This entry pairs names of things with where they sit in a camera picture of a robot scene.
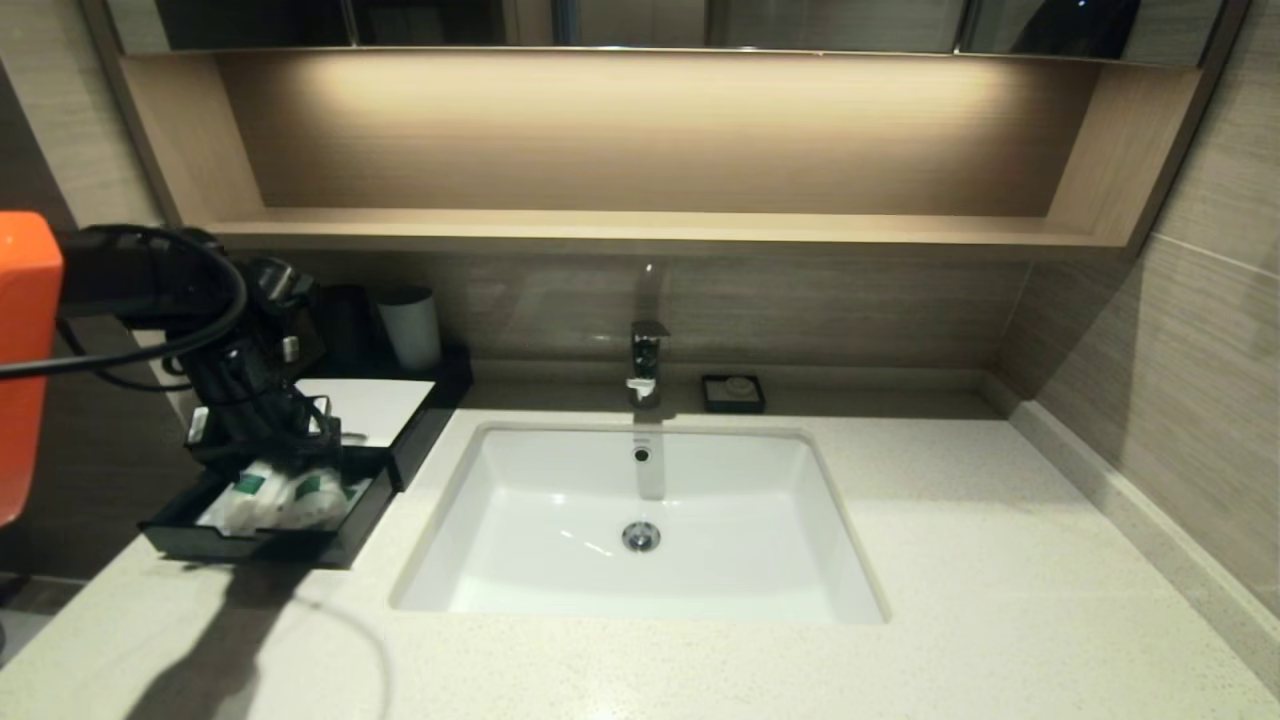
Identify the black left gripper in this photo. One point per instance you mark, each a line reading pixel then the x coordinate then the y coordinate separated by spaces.
pixel 255 410

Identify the toothbrush packet with green label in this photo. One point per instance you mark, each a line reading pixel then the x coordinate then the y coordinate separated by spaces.
pixel 235 500

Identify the packet with green square label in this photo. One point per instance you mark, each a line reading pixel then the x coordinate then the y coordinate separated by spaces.
pixel 315 495

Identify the black drawer amenity box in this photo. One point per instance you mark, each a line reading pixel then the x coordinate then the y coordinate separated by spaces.
pixel 270 548

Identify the grey plastic cup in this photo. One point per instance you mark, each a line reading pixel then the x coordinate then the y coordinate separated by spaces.
pixel 412 335

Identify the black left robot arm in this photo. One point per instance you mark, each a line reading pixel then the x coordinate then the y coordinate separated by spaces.
pixel 130 280

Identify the white board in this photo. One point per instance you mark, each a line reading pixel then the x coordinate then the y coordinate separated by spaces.
pixel 380 405

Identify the black cylindrical cup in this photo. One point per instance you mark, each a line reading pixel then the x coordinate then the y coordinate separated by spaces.
pixel 350 325

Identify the chrome faucet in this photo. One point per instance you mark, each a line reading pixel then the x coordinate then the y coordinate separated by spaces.
pixel 647 360

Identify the chrome sink drain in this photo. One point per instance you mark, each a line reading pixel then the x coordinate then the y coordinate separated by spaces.
pixel 641 537

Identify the black soap dish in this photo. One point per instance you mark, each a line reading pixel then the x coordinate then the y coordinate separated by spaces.
pixel 712 402

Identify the small round soap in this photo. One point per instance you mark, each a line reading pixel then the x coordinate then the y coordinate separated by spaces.
pixel 740 387

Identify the white sink basin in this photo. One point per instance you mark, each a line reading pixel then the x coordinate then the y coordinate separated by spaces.
pixel 730 520

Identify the mirror cabinet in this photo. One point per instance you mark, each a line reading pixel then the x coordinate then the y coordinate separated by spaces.
pixel 800 25

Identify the wooden wall shelf niche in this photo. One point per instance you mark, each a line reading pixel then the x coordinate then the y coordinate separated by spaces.
pixel 640 228

